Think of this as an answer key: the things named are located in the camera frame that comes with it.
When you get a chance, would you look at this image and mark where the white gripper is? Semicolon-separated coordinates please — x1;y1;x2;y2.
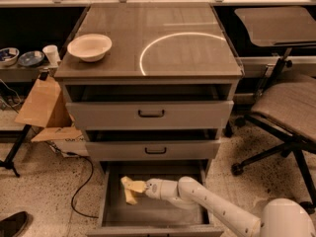
125;179;178;200

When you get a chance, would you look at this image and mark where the yellow sponge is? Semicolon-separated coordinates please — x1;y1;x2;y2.
120;176;137;205

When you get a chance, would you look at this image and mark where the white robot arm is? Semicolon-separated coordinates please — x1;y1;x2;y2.
120;176;316;237

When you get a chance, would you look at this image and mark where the grey bottom drawer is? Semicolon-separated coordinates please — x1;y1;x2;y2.
87;160;223;237

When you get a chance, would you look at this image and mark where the grey drawer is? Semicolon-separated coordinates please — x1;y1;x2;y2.
66;84;233;130
87;160;223;237
86;129;220;161

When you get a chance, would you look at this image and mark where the grey middle drawer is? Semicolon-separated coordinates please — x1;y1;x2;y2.
86;129;220;161

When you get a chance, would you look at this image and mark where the grey top drawer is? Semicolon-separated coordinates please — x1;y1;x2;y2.
66;84;233;130

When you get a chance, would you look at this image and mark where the grey drawer cabinet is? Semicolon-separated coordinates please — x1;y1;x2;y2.
53;3;245;175

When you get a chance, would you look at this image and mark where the cardboard box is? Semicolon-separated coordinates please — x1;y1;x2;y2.
15;76;88;157

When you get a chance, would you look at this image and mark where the black tripod stand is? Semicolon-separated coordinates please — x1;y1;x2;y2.
0;124;31;177

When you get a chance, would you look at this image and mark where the black shoe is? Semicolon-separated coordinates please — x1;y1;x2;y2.
0;211;29;237

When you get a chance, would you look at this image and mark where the white bowl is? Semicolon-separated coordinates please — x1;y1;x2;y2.
0;47;20;67
67;34;112;62

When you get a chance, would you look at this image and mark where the white paper cup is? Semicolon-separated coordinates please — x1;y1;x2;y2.
42;44;60;66

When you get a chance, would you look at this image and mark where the grey office chair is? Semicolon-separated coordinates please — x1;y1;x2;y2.
231;6;316;214

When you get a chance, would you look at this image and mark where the white bowl at left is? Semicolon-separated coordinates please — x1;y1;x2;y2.
0;47;20;67

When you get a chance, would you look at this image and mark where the black cable on floor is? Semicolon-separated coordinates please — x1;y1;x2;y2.
48;141;100;219

